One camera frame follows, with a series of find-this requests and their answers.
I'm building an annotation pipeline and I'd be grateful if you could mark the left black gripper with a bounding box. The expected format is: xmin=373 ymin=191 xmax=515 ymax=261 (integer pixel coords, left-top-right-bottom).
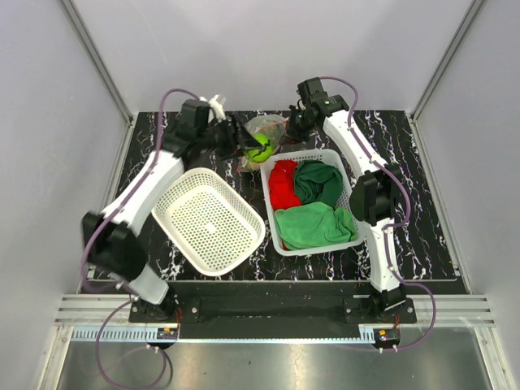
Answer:
xmin=197 ymin=111 xmax=261 ymax=161

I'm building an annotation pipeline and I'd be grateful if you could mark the green fake watermelon ball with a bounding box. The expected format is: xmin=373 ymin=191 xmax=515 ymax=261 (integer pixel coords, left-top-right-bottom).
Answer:
xmin=245 ymin=133 xmax=274 ymax=163

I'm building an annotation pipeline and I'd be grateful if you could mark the clear zip top bag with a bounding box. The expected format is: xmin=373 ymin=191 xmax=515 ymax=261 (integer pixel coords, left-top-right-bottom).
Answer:
xmin=236 ymin=115 xmax=288 ymax=172

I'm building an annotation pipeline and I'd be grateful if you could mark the green fake cabbage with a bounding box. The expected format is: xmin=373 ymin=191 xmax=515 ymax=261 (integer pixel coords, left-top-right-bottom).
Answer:
xmin=243 ymin=160 xmax=262 ymax=171

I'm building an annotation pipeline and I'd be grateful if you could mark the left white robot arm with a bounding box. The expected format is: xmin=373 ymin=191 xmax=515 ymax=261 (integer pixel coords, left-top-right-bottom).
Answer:
xmin=82 ymin=96 xmax=266 ymax=322

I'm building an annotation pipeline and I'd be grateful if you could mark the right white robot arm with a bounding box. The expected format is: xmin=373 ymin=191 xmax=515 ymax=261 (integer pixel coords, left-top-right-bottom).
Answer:
xmin=286 ymin=76 xmax=410 ymax=323

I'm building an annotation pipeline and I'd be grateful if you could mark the red cloth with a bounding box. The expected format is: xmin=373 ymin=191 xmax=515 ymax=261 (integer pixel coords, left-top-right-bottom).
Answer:
xmin=268 ymin=160 xmax=301 ymax=211

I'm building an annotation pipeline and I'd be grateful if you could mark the dark green cloth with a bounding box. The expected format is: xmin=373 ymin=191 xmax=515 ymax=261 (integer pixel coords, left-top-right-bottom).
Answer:
xmin=293 ymin=160 xmax=343 ymax=208

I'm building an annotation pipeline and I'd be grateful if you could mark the white basket with cloths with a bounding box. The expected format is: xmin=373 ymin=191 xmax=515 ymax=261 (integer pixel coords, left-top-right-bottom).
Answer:
xmin=261 ymin=149 xmax=364 ymax=256

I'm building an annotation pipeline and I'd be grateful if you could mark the empty white perforated basket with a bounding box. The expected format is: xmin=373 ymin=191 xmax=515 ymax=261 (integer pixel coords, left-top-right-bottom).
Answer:
xmin=152 ymin=167 xmax=266 ymax=277

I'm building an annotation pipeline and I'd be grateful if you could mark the light green towel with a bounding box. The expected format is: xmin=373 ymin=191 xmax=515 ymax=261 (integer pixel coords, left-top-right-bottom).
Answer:
xmin=275 ymin=202 xmax=358 ymax=250

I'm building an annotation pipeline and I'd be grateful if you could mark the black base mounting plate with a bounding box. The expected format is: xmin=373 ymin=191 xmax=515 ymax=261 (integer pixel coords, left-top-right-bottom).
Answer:
xmin=129 ymin=294 xmax=418 ymax=325

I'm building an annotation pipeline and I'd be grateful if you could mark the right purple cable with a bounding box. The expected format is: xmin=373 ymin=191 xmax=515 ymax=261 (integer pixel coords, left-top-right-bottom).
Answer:
xmin=320 ymin=76 xmax=439 ymax=353

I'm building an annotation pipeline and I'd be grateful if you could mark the purple cable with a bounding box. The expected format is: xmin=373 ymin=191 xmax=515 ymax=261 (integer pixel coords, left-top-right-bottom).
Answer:
xmin=320 ymin=76 xmax=439 ymax=353
xmin=79 ymin=88 xmax=204 ymax=385

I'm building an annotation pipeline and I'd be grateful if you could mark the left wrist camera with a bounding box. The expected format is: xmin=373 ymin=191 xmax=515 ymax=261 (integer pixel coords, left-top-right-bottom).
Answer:
xmin=208 ymin=94 xmax=226 ymax=122

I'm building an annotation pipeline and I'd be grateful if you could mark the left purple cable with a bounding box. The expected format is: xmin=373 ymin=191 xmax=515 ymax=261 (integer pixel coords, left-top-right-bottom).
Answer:
xmin=79 ymin=88 xmax=204 ymax=385

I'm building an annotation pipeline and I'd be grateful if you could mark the white slotted cable duct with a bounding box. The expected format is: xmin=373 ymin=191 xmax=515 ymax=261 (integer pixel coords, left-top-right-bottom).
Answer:
xmin=71 ymin=327 xmax=179 ymax=343

